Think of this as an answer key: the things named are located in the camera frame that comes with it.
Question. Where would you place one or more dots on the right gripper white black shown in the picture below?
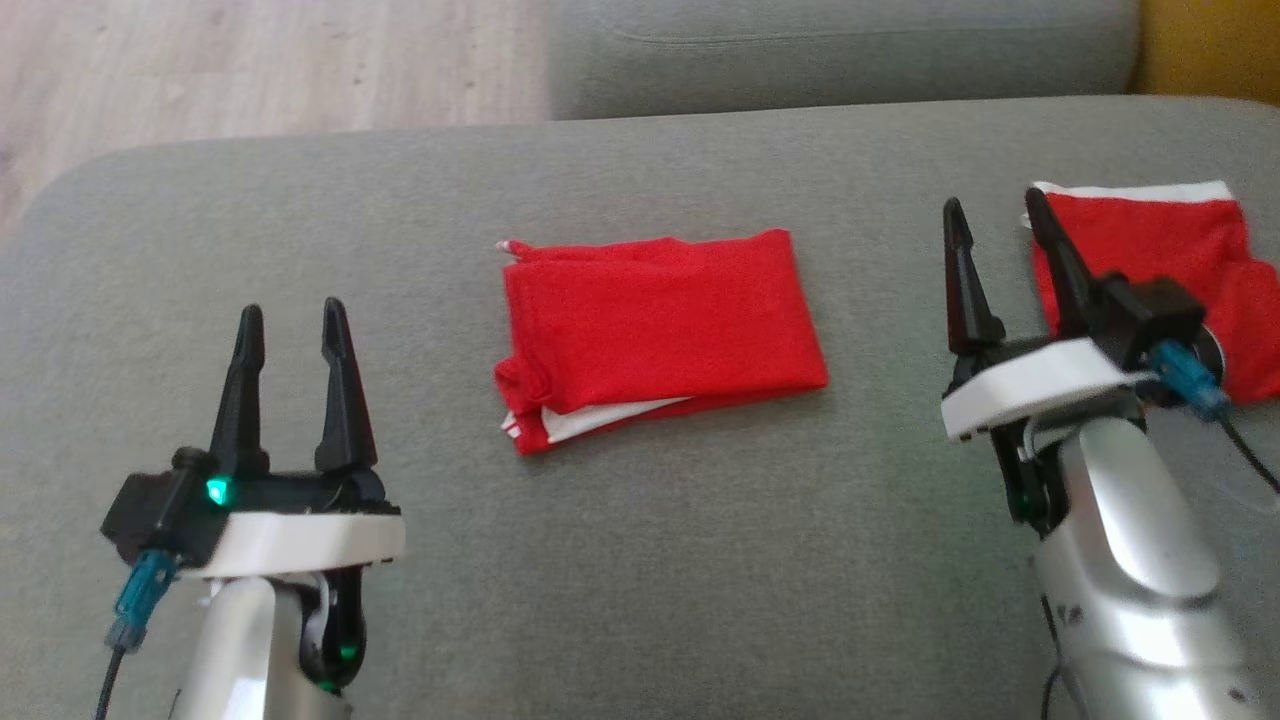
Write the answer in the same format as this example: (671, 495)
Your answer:
(1030, 385)

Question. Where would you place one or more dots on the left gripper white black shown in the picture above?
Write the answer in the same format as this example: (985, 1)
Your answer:
(310, 540)

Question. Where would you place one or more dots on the red shorts white trim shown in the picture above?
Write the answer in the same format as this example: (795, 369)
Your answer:
(1170, 250)

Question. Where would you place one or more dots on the red jersey white sleeves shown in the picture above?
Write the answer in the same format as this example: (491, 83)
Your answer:
(660, 330)

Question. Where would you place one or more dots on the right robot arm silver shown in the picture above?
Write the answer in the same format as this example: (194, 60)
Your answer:
(1130, 560)

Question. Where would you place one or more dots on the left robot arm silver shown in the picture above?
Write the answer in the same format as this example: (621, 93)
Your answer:
(235, 650)

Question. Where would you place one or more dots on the grey sofa seat cushion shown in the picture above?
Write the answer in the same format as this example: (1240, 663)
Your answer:
(850, 60)

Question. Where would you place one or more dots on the wide yellow sofa back cushion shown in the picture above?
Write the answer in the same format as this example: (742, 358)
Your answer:
(1210, 45)

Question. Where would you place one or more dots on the large grey sofa seat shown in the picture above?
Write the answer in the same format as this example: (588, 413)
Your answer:
(650, 580)

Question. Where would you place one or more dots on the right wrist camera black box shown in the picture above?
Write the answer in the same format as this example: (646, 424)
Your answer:
(1160, 315)

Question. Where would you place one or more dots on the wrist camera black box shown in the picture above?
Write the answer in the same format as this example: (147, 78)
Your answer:
(150, 515)
(1160, 315)

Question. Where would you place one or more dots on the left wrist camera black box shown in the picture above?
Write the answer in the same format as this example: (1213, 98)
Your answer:
(150, 515)

